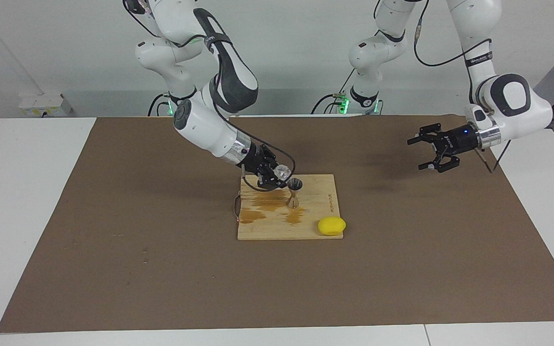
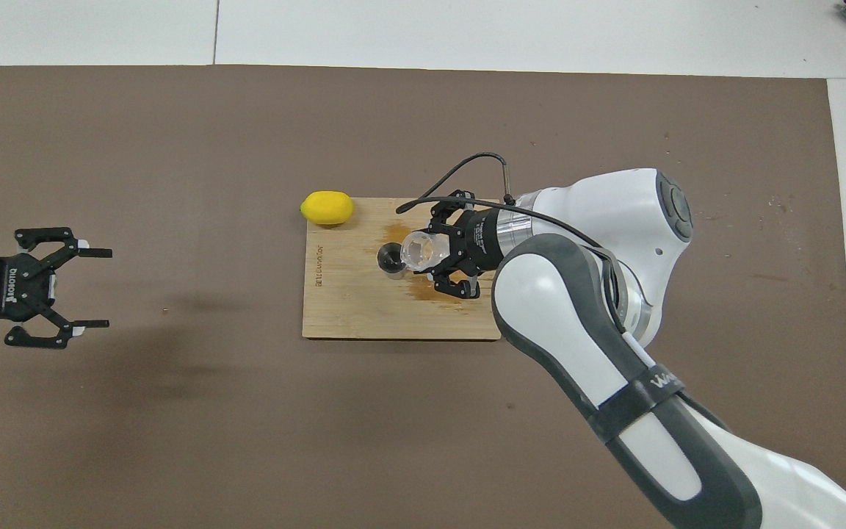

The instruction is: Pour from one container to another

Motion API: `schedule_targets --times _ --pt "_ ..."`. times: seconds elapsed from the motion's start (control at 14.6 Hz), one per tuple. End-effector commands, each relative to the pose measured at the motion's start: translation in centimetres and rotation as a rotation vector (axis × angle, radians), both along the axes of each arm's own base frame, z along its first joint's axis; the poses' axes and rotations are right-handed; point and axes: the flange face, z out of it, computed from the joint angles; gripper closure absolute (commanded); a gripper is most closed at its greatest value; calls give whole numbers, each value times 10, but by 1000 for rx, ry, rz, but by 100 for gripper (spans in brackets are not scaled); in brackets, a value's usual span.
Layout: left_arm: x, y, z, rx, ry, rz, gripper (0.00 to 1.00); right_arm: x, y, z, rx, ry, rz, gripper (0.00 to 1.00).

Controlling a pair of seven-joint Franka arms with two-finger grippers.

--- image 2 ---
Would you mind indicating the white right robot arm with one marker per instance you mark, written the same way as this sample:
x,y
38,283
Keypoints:
x,y
614,220

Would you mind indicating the brown table mat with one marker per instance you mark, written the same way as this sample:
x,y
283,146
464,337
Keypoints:
x,y
173,132

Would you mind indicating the yellow lemon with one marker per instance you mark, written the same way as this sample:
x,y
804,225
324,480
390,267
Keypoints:
x,y
327,207

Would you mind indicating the clear glass cup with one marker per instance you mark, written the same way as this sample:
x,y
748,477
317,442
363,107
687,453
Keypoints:
x,y
423,250

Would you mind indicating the wooden cutting board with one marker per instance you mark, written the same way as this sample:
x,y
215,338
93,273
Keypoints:
x,y
349,308

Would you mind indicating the steel jigger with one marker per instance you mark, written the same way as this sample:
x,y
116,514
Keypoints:
x,y
390,258

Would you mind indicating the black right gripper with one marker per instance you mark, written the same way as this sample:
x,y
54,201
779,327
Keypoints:
x,y
480,239

